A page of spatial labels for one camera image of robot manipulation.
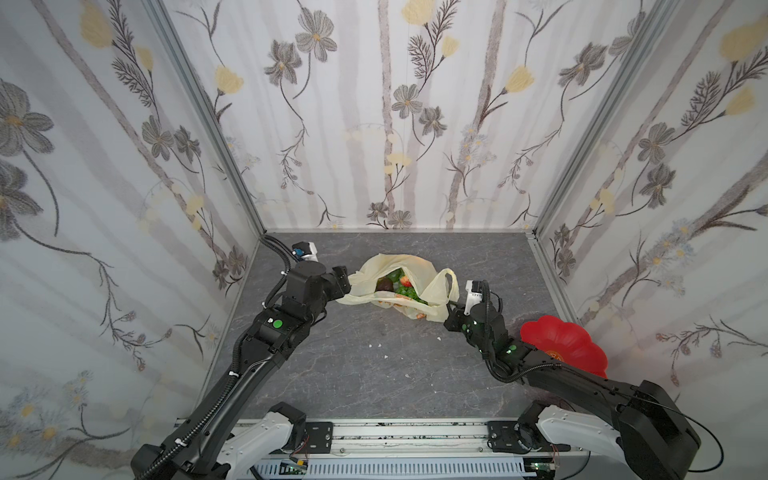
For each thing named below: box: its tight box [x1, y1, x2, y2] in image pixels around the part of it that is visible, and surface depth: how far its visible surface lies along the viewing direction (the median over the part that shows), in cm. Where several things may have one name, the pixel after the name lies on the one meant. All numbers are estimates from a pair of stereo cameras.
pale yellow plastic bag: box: [337, 253, 460, 322], surface depth 88 cm
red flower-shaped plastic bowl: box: [520, 315, 609, 378], surface depth 92 cm
